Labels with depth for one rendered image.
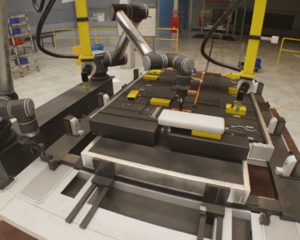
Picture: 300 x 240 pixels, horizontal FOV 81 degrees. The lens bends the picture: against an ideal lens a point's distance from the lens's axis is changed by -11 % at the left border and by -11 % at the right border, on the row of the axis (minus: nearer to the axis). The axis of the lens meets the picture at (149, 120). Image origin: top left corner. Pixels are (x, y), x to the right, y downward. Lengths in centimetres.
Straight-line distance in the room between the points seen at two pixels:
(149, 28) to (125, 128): 855
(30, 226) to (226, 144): 104
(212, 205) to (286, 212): 37
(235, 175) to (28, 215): 105
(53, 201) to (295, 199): 128
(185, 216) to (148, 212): 20
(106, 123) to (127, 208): 49
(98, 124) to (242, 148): 82
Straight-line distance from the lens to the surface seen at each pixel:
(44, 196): 121
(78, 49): 763
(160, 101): 163
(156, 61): 140
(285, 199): 122
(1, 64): 136
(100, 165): 110
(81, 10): 111
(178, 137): 106
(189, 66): 137
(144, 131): 109
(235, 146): 106
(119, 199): 117
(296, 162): 130
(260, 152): 135
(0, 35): 133
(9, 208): 125
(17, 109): 123
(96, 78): 259
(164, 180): 102
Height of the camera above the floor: 168
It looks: 29 degrees down
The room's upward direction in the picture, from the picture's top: straight up
